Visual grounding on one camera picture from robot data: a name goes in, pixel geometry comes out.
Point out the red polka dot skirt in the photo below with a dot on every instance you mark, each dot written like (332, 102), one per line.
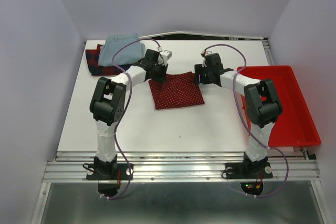
(179, 91)

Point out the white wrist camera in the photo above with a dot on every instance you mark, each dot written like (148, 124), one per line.
(164, 56)
(204, 54)

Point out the red plaid folded skirt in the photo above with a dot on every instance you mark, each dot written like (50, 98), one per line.
(92, 56)

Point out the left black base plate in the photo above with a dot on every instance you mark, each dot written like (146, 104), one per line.
(123, 173)

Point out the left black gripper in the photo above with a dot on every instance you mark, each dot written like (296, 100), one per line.
(162, 78)

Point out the red plastic tray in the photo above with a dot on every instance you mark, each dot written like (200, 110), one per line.
(295, 126)

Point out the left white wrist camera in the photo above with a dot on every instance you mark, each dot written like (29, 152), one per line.
(164, 56)

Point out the controller board with leds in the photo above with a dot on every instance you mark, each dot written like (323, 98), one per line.
(250, 188)

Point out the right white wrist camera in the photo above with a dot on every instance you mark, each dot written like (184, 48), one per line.
(204, 54)

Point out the light blue folded skirt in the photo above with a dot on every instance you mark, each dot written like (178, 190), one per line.
(126, 56)

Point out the aluminium frame rail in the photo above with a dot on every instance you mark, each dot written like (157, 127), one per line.
(168, 167)

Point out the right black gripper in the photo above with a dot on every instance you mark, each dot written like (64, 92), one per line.
(198, 70)

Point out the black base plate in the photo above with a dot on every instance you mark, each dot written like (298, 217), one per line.
(123, 173)
(241, 171)

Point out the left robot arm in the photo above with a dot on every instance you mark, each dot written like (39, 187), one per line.
(108, 105)

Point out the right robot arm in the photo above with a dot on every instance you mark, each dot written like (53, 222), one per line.
(263, 108)

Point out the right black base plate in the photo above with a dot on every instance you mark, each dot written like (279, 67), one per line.
(241, 171)

